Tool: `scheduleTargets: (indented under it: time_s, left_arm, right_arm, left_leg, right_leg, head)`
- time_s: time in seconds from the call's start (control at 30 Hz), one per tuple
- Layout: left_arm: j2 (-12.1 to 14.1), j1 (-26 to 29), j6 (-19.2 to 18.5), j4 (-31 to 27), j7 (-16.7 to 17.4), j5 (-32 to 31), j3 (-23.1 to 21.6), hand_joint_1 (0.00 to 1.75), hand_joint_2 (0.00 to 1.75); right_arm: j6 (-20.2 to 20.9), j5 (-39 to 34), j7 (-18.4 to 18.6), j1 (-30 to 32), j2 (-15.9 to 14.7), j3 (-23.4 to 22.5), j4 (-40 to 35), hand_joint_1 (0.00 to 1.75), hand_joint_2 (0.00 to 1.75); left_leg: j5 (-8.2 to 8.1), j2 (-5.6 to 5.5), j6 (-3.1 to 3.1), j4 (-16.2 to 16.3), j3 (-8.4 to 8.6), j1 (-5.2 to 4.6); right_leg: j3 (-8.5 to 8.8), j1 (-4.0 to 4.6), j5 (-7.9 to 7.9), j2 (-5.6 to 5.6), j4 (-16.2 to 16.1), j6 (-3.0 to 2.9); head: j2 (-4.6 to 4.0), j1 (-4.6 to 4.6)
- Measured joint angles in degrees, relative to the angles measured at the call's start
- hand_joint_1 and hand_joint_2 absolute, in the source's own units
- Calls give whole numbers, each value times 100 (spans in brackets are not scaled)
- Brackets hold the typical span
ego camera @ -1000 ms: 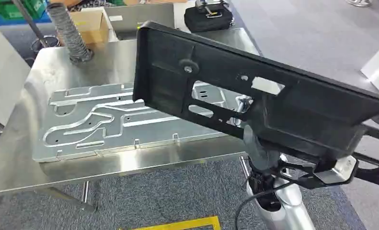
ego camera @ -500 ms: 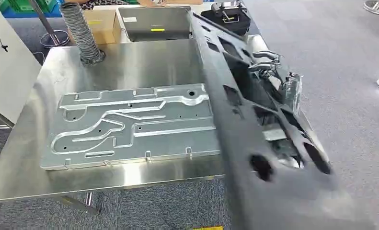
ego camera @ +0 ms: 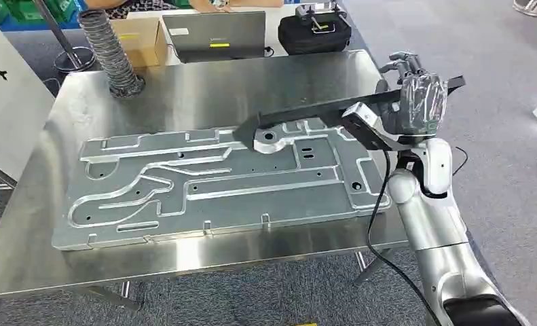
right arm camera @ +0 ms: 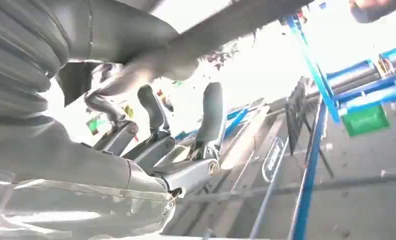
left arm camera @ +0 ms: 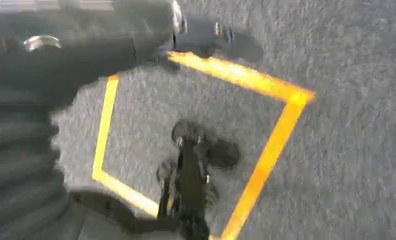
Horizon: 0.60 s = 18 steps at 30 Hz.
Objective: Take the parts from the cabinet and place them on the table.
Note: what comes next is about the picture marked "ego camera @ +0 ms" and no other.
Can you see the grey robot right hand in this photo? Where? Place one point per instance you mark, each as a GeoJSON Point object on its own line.
{"type": "Point", "coordinates": [423, 103]}

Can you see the yellow floor tape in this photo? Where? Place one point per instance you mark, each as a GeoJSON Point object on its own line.
{"type": "Point", "coordinates": [304, 324]}

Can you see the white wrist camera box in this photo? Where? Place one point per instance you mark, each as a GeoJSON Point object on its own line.
{"type": "Point", "coordinates": [440, 164]}

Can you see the black licence plate frame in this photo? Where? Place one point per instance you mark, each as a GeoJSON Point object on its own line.
{"type": "Point", "coordinates": [304, 112]}

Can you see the white cabinet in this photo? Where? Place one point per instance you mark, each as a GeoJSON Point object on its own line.
{"type": "Point", "coordinates": [12, 112]}

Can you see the grey laptop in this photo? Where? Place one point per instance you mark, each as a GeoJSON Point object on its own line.
{"type": "Point", "coordinates": [214, 36]}

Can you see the brown cardboard box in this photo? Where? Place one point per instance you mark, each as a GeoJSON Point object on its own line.
{"type": "Point", "coordinates": [142, 42]}

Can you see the black stand with pole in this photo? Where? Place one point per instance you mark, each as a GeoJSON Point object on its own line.
{"type": "Point", "coordinates": [72, 58]}

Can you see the green crates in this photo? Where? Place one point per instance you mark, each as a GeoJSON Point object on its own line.
{"type": "Point", "coordinates": [25, 9]}

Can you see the steel table leg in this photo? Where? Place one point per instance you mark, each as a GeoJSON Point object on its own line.
{"type": "Point", "coordinates": [371, 267]}

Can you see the machined metal fixture plate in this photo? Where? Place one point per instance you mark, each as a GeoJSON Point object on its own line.
{"type": "Point", "coordinates": [232, 193]}

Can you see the black carry bag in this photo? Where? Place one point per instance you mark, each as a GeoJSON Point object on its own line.
{"type": "Point", "coordinates": [313, 40]}

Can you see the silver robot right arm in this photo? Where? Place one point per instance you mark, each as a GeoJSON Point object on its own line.
{"type": "Point", "coordinates": [434, 225]}

